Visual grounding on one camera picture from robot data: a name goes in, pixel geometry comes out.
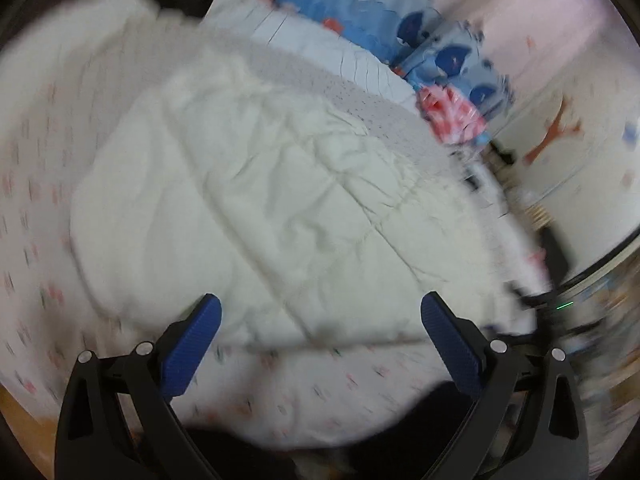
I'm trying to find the white quilted comforter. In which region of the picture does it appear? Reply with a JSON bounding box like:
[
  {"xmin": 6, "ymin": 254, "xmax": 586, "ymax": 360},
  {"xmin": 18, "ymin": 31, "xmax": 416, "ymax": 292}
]
[{"xmin": 70, "ymin": 50, "xmax": 515, "ymax": 348}]

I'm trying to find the cherry print bed sheet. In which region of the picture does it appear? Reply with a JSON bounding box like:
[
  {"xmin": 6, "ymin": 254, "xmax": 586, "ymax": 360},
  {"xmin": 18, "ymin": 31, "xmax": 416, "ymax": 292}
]
[{"xmin": 1, "ymin": 18, "xmax": 457, "ymax": 448}]

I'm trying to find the pink checkered cloth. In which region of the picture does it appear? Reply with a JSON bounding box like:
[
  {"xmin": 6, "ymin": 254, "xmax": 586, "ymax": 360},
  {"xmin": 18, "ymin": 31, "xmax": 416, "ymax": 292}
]
[{"xmin": 416, "ymin": 84, "xmax": 487, "ymax": 145}]

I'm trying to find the white striped bedding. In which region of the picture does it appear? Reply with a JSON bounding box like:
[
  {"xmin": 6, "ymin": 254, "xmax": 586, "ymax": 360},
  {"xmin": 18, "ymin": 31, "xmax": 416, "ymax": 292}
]
[{"xmin": 203, "ymin": 0, "xmax": 418, "ymax": 115}]

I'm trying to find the orange tree wall sticker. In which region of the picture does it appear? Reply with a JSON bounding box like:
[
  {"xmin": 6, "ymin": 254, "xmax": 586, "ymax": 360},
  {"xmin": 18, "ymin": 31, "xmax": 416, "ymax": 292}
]
[{"xmin": 522, "ymin": 94, "xmax": 584, "ymax": 166}]

